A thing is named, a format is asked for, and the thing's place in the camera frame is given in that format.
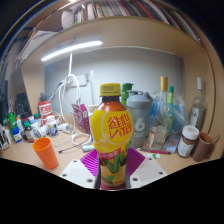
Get yellow drink bottle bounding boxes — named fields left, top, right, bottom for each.
left=89, top=82, right=135, bottom=187

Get orange plastic cup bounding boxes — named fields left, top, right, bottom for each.
left=32, top=137, right=60, bottom=170

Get brown mug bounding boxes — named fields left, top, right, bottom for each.
left=190, top=131, right=221, bottom=163

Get tall clear glass bottle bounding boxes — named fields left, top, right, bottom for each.
left=189, top=77, right=207, bottom=133

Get red and white canister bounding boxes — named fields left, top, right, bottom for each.
left=37, top=99, right=54, bottom=126

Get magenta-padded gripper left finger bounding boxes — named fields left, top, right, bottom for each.
left=59, top=148, right=102, bottom=190

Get white power strip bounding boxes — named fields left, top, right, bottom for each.
left=64, top=73, right=88, bottom=88

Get blue plastic bag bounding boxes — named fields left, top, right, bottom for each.
left=149, top=94, right=191, bottom=134

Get yellow-capped clear bottle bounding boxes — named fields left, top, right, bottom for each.
left=148, top=76, right=169, bottom=149

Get blue-capped white bottle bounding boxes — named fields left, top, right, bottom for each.
left=11, top=126, right=24, bottom=144

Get magenta packet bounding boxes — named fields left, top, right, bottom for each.
left=71, top=103, right=92, bottom=135

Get white cable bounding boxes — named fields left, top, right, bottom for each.
left=58, top=74, right=93, bottom=148

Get green-capped dark bottle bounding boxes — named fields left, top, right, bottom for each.
left=23, top=120, right=36, bottom=144

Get white marker pen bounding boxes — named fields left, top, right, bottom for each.
left=143, top=152, right=162, bottom=160

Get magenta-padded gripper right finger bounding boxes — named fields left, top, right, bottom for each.
left=125, top=146, right=168, bottom=190

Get pink marker pen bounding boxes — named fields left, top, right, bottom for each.
left=137, top=147, right=172, bottom=155

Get green container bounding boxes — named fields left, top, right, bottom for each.
left=5, top=112, right=18, bottom=129

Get white-lidded brown jar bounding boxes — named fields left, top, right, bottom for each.
left=177, top=124, right=200, bottom=159

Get grey shaker bottle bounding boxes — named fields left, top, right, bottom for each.
left=125, top=90, right=154, bottom=149

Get white and blue box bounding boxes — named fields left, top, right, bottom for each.
left=87, top=103, right=99, bottom=118

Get white hairbrush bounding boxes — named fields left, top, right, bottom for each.
left=81, top=144, right=96, bottom=153

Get white under-shelf light bar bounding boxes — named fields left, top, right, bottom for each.
left=40, top=39, right=104, bottom=63

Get green-capped slim bottle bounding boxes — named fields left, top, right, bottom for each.
left=166, top=86, right=176, bottom=134

